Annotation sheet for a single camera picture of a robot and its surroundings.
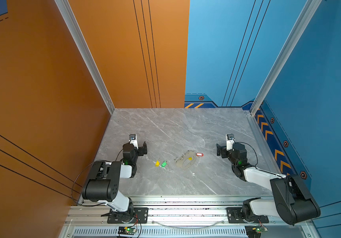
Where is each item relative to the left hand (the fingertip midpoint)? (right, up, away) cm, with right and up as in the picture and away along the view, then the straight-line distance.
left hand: (137, 140), depth 94 cm
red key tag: (+40, -9, +2) cm, 41 cm away
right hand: (+55, -1, -3) cm, 55 cm away
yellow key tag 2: (+34, -11, 0) cm, 36 cm away
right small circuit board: (+62, -41, -24) cm, 78 cm away
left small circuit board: (+1, -41, -23) cm, 47 cm away
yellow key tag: (+13, -14, -3) cm, 19 cm away
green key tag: (+17, -14, -3) cm, 23 cm away
